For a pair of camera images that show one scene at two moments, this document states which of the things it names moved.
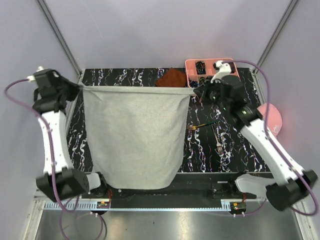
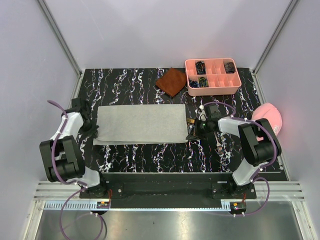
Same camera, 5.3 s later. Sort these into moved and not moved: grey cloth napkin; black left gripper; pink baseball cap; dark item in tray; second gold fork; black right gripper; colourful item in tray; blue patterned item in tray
Moved: black left gripper; grey cloth napkin; black right gripper
Not moved: pink baseball cap; colourful item in tray; second gold fork; blue patterned item in tray; dark item in tray
